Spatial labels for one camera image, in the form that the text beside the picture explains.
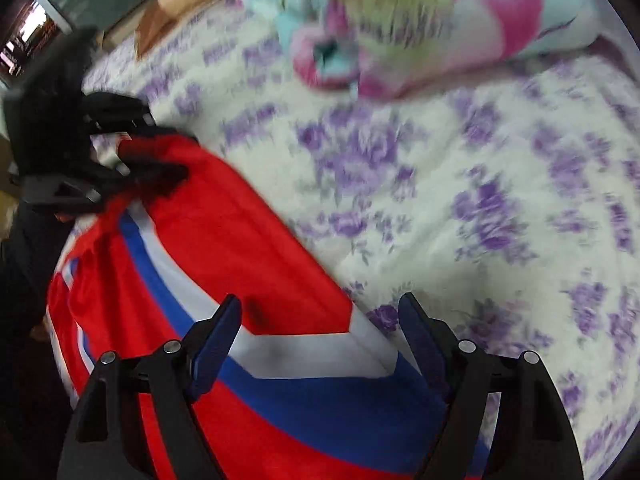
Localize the window with frame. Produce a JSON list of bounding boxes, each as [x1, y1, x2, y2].
[[1, 0, 72, 88]]

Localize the folded floral teal blanket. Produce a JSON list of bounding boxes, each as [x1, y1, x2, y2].
[[240, 0, 600, 100]]

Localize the red pants with stripes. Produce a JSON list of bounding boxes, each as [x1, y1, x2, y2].
[[46, 134, 445, 479]]

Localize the purple floral bed sheet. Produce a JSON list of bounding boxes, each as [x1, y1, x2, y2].
[[84, 3, 639, 479]]

